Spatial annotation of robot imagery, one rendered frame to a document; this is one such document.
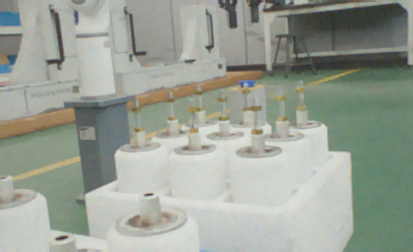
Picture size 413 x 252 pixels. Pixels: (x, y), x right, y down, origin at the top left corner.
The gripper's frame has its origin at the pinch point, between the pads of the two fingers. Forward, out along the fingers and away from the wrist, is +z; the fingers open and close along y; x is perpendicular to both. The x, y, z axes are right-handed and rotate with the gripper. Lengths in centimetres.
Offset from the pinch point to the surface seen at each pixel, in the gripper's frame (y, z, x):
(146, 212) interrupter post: 37, 20, -44
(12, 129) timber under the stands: -205, 43, -3
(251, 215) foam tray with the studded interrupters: 26.0, 29.6, -22.0
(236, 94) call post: -14.1, 17.0, 8.1
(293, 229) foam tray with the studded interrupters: 31.3, 31.3, -18.8
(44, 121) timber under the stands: -213, 43, 17
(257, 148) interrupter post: 21.9, 21.0, -16.6
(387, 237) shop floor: 20, 47, 18
